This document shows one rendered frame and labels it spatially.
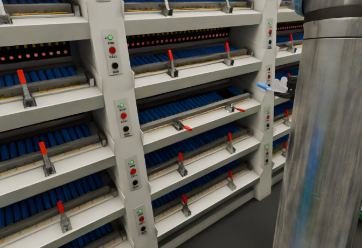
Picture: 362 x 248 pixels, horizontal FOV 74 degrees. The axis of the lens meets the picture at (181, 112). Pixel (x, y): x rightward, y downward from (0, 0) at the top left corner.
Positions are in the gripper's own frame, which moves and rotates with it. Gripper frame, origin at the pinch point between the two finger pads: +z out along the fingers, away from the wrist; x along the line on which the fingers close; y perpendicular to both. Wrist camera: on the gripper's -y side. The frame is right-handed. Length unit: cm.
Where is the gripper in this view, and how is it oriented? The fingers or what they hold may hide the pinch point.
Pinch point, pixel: (271, 90)
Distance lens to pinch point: 99.9
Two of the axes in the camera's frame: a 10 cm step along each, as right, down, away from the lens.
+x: -8.2, 2.5, -5.2
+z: -5.7, -2.3, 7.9
